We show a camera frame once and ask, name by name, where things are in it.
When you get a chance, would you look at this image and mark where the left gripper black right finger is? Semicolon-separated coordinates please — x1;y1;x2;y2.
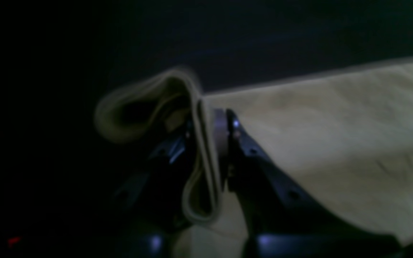
214;109;413;258

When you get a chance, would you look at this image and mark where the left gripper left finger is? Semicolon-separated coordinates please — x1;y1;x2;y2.
112;120;196;258

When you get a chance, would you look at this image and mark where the light green T-shirt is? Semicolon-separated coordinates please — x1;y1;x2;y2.
94;58;413;258

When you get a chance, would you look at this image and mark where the black table cloth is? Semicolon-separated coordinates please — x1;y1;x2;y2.
0;0;413;258

